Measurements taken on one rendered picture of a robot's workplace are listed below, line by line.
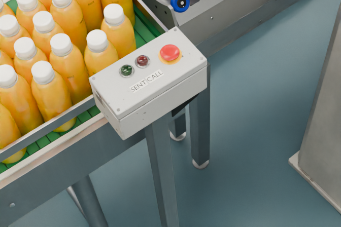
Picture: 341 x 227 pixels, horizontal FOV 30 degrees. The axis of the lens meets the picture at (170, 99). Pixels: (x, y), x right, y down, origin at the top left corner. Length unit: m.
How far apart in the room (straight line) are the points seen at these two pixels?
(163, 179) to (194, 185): 0.71
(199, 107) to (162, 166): 0.44
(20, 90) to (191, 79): 0.33
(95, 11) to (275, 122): 1.13
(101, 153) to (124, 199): 0.82
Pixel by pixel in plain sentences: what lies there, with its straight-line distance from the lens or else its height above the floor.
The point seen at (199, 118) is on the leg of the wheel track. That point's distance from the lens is 1.96.
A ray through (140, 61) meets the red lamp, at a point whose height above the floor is 1.11.
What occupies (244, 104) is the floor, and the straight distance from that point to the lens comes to 2.41.
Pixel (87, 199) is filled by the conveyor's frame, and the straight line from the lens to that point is 1.61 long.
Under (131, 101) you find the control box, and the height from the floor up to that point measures 1.10.
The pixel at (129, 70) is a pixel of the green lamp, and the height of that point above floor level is 1.11.
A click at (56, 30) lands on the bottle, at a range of 1.31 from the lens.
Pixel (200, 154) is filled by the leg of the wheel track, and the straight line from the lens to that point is 2.17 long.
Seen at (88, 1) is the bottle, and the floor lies 1.02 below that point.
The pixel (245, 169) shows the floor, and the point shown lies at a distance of 2.29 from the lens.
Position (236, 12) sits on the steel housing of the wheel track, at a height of 0.86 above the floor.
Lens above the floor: 2.07
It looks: 58 degrees down
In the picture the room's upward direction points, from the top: 5 degrees counter-clockwise
